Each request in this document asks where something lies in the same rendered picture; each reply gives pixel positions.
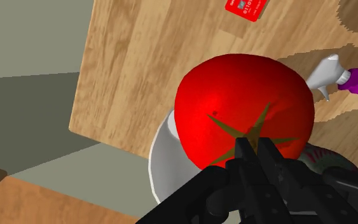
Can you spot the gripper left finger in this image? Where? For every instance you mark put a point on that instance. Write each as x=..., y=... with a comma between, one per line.
x=216, y=198

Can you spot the white bowl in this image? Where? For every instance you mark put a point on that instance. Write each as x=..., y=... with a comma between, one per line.
x=166, y=167

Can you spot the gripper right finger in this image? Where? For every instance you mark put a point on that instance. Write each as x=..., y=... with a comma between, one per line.
x=309, y=192

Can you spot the red tomato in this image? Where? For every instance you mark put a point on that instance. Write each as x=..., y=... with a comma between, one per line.
x=228, y=93

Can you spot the green red patterned bowl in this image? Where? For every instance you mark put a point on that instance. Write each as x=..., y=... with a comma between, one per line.
x=318, y=155

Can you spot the light wooden table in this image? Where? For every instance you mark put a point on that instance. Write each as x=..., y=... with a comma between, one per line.
x=135, y=77

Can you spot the brown wooden furniture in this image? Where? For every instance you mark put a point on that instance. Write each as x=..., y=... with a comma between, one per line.
x=26, y=204

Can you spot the red card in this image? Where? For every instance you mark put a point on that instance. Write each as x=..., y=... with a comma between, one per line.
x=247, y=9

